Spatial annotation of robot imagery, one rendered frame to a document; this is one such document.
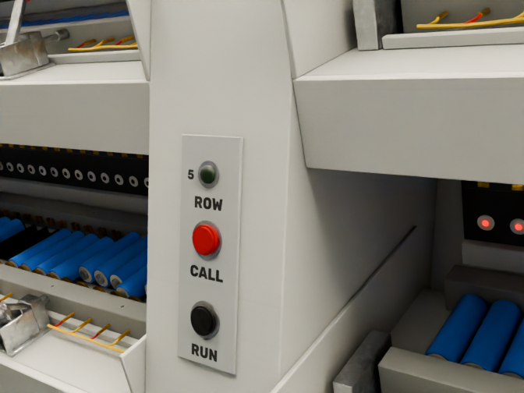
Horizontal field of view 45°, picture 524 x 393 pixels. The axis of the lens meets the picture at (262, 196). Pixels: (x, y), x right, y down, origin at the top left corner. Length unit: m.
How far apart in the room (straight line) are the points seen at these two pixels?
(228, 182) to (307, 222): 0.04
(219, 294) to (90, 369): 0.16
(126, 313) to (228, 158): 0.18
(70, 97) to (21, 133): 0.07
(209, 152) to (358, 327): 0.14
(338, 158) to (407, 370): 0.13
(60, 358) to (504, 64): 0.35
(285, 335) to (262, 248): 0.04
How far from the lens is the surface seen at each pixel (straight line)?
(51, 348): 0.50
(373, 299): 0.39
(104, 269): 0.54
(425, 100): 0.27
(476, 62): 0.28
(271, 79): 0.30
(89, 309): 0.49
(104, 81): 0.39
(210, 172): 0.32
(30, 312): 0.51
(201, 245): 0.33
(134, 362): 0.38
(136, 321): 0.45
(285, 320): 0.31
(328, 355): 0.35
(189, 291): 0.34
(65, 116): 0.43
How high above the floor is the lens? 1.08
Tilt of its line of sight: 6 degrees down
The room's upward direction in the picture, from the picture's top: 2 degrees clockwise
